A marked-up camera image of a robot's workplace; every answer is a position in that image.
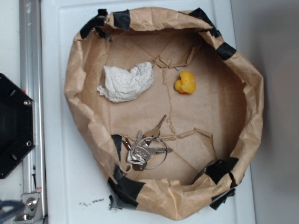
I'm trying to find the white paper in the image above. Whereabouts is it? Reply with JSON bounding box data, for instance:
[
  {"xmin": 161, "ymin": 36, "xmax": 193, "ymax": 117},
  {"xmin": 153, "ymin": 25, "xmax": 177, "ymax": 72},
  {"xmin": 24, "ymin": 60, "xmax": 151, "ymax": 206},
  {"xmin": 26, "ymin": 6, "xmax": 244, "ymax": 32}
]
[{"xmin": 97, "ymin": 62, "xmax": 154, "ymax": 103}]

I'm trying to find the silver key bunch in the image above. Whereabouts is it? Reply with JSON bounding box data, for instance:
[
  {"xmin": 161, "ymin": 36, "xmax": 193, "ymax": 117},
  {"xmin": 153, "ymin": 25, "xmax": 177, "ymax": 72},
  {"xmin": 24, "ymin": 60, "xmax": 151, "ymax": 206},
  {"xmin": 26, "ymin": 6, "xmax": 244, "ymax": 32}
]
[{"xmin": 122, "ymin": 115, "xmax": 173, "ymax": 171}]

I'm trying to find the yellow rubber duck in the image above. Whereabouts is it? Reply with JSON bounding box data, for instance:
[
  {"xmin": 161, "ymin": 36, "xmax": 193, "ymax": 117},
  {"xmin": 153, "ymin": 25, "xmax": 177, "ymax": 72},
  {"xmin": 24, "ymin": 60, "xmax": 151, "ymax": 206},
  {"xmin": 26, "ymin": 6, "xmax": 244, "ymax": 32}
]
[{"xmin": 174, "ymin": 71, "xmax": 197, "ymax": 94}]

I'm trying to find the brown paper bag bin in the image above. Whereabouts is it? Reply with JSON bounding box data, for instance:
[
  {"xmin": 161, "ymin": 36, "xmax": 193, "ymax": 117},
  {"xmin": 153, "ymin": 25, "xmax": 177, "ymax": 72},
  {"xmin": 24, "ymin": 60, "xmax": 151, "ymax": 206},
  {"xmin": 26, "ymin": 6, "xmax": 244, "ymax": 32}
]
[{"xmin": 64, "ymin": 7, "xmax": 264, "ymax": 220}]

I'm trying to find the white tray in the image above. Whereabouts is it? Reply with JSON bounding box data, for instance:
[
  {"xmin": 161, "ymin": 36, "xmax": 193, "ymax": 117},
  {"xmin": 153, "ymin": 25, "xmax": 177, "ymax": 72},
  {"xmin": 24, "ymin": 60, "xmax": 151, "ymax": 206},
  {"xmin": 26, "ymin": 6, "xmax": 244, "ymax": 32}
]
[{"xmin": 39, "ymin": 0, "xmax": 257, "ymax": 224}]

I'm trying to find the aluminium extrusion rail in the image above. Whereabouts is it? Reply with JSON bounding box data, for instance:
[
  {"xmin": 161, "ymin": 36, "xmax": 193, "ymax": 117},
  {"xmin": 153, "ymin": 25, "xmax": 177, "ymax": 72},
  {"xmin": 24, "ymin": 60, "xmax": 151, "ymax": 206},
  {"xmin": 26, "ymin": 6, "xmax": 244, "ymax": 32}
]
[{"xmin": 19, "ymin": 0, "xmax": 48, "ymax": 224}]

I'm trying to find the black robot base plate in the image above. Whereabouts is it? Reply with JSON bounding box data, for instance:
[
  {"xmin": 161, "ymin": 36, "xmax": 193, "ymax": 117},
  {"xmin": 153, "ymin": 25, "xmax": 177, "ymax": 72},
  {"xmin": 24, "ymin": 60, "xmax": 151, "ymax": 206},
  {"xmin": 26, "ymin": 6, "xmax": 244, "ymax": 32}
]
[{"xmin": 0, "ymin": 74, "xmax": 35, "ymax": 179}]

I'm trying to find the metal corner bracket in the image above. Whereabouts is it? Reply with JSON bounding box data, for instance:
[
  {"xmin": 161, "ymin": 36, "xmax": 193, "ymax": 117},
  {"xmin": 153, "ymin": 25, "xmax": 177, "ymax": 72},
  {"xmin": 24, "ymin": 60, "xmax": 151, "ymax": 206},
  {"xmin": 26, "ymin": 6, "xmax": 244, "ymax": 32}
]
[{"xmin": 13, "ymin": 193, "xmax": 43, "ymax": 224}]

